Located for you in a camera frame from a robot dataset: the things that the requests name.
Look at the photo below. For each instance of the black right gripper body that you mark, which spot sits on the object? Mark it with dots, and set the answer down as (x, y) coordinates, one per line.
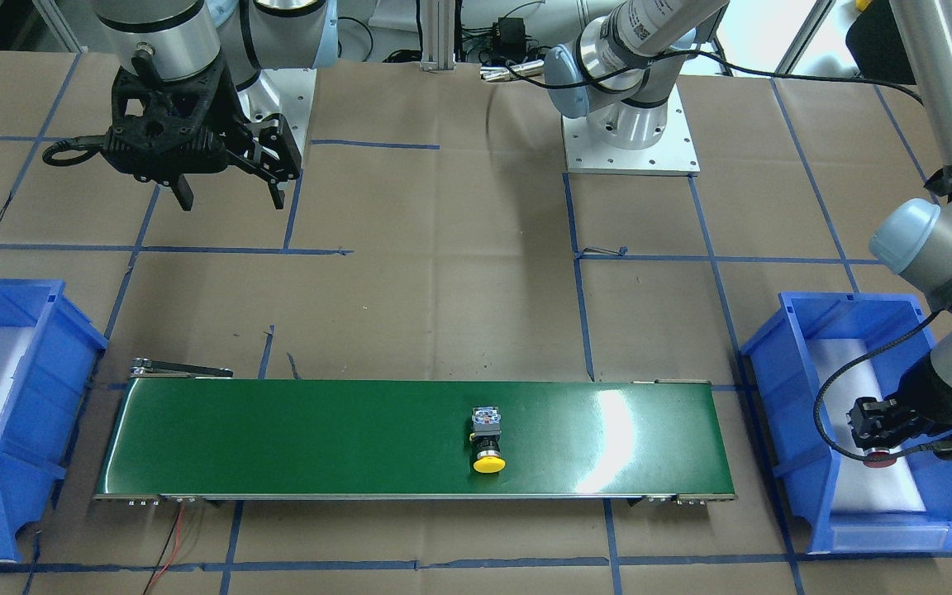
(238, 113)

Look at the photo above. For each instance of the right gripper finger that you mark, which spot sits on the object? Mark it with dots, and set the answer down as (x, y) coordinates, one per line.
(183, 193)
(277, 188)

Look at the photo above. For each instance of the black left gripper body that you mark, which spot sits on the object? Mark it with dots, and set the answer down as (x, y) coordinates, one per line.
(916, 397)

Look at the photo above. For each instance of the red push button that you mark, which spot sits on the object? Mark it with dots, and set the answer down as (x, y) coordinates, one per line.
(880, 458)

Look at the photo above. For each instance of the yellow push button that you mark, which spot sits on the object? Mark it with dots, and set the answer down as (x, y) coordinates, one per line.
(485, 435)

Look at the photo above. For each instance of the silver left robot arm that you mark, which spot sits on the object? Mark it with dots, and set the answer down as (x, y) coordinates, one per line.
(613, 62)

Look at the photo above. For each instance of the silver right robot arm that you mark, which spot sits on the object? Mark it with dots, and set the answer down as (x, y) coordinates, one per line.
(251, 36)

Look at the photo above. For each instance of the blue empty destination bin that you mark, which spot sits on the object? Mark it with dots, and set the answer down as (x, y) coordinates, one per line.
(41, 410)

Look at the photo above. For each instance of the green conveyor belt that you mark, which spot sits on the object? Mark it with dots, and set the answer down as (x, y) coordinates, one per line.
(332, 439)

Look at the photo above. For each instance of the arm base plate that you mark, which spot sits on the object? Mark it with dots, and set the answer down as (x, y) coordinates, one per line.
(289, 92)
(623, 139)

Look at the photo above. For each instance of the aluminium frame post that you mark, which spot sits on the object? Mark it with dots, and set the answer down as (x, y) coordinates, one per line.
(438, 29)

